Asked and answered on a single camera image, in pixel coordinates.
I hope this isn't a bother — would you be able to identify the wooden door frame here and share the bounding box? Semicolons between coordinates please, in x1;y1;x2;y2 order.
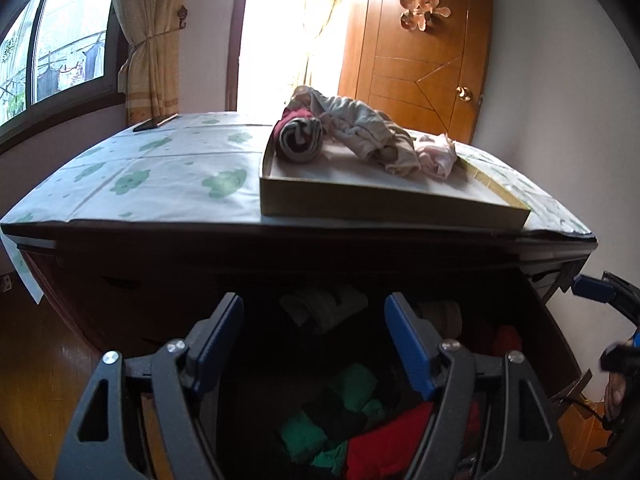
229;0;253;113

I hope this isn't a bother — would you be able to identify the pale pink underwear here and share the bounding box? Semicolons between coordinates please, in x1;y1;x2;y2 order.
414;133;459;181

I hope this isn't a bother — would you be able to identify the sheer yellow curtain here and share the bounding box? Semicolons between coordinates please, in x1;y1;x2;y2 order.
299;0;352;92

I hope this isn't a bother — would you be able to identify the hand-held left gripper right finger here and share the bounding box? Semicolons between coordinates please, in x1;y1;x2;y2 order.
384;291;574;480

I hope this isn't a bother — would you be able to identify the cardboard tray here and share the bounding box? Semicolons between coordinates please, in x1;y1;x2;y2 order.
259;124;532;231

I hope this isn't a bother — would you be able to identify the gold paper door decoration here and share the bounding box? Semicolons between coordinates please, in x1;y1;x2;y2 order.
399;0;454;31

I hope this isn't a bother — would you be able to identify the wooden door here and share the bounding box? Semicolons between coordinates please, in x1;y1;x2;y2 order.
337;0;494;144

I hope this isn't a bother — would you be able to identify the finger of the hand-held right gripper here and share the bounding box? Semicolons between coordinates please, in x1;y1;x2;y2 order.
571;270;640;314
600;327;640;372

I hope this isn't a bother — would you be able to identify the green and black underwear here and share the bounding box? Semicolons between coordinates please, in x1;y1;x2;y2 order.
278;363;387;474

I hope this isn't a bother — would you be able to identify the white grey underwear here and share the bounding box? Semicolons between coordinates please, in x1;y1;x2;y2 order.
279;284;369;334

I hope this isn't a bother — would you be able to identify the white green-print dresser cover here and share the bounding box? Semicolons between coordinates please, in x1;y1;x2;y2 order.
0;111;596;306

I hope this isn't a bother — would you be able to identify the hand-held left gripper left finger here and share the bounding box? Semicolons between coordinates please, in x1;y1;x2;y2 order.
52;292;246;480

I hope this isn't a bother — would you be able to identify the yellow tied curtain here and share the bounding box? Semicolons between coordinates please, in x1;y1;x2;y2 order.
110;0;194;122

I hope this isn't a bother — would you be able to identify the bright red underwear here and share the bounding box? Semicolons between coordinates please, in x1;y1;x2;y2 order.
492;324;524;357

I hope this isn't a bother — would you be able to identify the large red underwear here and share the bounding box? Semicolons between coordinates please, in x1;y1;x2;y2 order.
345;401;482;480

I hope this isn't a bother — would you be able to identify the window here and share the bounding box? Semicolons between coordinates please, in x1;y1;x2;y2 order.
0;0;119;129

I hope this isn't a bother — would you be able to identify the wooden dresser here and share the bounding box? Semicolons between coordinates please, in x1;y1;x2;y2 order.
0;220;599;361

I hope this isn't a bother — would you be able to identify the grey beige underwear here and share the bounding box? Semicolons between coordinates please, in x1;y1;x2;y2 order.
292;84;401;161

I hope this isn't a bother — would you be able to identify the striped sock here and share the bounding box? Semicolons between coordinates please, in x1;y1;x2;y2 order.
272;106;326;164

